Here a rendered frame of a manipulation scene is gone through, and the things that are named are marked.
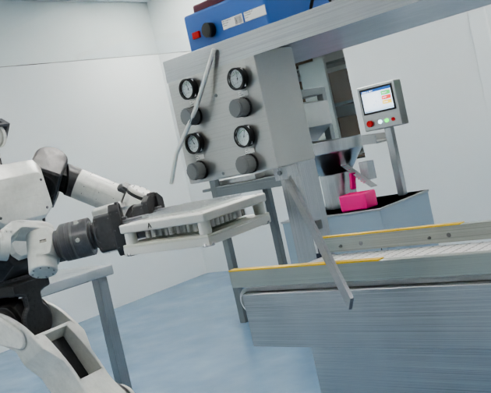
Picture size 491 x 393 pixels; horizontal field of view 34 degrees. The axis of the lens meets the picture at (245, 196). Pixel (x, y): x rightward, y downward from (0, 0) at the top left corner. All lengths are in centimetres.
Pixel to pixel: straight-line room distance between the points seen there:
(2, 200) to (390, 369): 117
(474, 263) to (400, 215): 308
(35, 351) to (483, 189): 513
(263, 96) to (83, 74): 659
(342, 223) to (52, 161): 217
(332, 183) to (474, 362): 326
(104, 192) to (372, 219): 204
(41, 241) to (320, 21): 92
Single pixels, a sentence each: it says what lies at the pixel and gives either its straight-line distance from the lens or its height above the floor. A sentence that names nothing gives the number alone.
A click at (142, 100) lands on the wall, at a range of 834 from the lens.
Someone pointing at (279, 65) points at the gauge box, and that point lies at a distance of 140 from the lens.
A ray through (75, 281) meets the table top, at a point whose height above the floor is 88.
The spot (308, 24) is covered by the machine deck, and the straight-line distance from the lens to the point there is 128.
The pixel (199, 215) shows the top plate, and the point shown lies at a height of 108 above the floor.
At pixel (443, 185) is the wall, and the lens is 698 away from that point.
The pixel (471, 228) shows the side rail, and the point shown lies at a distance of 152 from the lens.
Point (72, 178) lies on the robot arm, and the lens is 241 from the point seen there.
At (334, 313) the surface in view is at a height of 89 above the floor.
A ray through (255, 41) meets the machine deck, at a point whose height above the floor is 136.
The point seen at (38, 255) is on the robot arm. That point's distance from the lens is 190.
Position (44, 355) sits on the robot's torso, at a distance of 220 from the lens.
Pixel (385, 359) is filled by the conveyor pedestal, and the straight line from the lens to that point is 141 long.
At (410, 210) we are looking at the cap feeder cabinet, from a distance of 439.
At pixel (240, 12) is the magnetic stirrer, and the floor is 142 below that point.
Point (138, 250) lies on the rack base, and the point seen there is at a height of 102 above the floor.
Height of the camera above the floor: 119
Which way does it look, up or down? 3 degrees down
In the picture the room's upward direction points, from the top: 12 degrees counter-clockwise
